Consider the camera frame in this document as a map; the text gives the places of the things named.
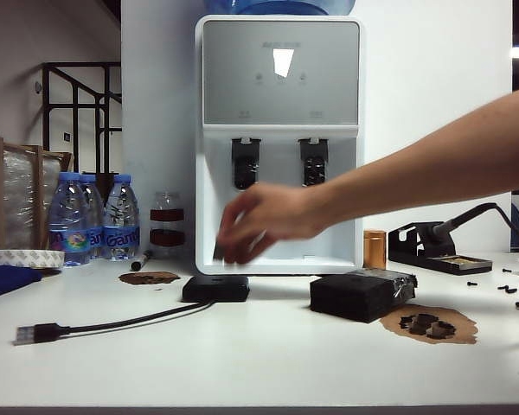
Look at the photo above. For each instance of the black marker pen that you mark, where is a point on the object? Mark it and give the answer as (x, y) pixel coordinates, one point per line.
(137, 263)

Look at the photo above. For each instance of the wooden crate with bubble wrap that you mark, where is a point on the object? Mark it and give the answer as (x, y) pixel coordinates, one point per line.
(17, 194)

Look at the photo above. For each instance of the clear plastic water bottle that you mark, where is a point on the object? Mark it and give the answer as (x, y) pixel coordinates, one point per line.
(96, 207)

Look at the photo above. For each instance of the white AUX water dispenser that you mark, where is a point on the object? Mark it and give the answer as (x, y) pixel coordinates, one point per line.
(281, 86)

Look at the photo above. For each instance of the small round wall sensor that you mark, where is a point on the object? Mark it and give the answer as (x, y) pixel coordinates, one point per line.
(36, 87)

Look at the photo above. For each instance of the left plastic water bottle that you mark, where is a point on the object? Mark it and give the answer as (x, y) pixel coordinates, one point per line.
(69, 216)

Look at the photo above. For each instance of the black USB hub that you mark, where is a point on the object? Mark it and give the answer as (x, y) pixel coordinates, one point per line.
(216, 289)

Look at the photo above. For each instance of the grey black soldering iron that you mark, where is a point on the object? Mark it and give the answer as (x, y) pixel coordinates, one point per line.
(467, 216)

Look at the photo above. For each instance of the glass jar with red bands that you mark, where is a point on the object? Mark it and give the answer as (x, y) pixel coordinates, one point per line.
(166, 214)

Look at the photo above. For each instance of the copper coloured cylinder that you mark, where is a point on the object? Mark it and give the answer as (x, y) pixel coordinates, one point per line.
(375, 250)

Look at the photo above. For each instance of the black sponge block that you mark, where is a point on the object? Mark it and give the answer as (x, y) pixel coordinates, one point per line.
(346, 298)

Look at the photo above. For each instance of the person's bare right hand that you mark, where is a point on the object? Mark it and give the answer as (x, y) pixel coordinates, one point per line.
(281, 212)

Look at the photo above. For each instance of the blue cloth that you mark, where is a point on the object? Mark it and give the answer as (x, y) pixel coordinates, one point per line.
(4, 280)

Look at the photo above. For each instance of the right plastic water bottle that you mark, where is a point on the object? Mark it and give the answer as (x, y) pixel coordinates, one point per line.
(121, 216)

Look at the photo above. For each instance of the black metal stair railing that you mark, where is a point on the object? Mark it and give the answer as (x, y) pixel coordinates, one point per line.
(46, 108)

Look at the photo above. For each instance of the black soldering iron stand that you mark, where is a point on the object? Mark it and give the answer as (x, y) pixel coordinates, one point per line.
(471, 269)

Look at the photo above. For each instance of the white double-sided tape roll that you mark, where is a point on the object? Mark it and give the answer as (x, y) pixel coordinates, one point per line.
(21, 258)

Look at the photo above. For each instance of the person's bare right forearm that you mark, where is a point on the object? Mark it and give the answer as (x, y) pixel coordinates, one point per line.
(437, 168)

